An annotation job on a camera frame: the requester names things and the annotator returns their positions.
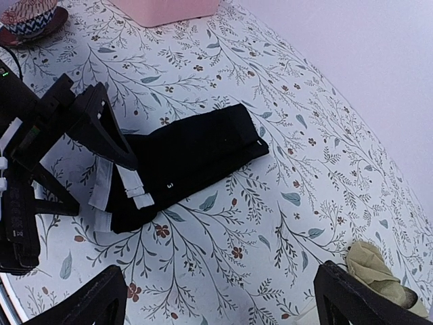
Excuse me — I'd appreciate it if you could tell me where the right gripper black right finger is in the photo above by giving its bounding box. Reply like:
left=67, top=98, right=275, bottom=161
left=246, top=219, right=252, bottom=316
left=314, top=261, right=431, bottom=325

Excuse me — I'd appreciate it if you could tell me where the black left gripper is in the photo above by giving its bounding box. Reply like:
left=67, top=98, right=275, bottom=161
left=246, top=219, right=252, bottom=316
left=0, top=59, right=139, bottom=275

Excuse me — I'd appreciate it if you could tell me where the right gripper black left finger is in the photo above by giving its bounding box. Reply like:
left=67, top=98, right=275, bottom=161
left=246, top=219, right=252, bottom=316
left=26, top=265, right=127, bottom=325

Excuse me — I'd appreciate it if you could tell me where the tan beige underwear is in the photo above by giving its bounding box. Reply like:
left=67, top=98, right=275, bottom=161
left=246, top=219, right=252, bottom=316
left=346, top=241, right=428, bottom=319

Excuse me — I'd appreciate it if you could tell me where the black white-striped underwear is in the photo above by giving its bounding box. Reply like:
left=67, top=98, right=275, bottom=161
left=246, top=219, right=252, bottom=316
left=89, top=104, right=269, bottom=234

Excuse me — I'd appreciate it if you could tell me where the floral patterned table cloth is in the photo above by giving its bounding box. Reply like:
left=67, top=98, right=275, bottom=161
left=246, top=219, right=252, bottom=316
left=1, top=1, right=432, bottom=324

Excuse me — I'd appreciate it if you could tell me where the red patterned bowl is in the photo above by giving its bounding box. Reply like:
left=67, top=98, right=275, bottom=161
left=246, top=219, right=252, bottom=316
left=1, top=1, right=68, bottom=47

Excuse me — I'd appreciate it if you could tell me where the pink divided organizer box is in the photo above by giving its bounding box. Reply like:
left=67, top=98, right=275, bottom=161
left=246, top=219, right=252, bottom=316
left=110, top=0, right=220, bottom=27

